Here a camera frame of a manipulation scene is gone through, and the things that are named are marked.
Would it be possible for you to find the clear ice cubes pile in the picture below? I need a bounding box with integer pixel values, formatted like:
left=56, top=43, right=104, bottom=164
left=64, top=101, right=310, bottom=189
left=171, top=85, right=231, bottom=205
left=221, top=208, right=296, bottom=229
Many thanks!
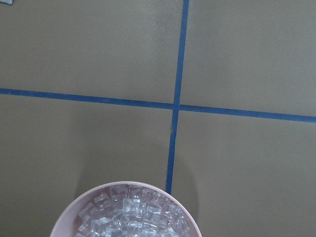
left=74, top=185, right=191, bottom=237

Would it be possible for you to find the pink bowl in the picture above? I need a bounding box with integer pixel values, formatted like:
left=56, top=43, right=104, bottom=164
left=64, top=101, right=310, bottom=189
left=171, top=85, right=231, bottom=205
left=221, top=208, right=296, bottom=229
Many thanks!
left=50, top=181, right=202, bottom=237

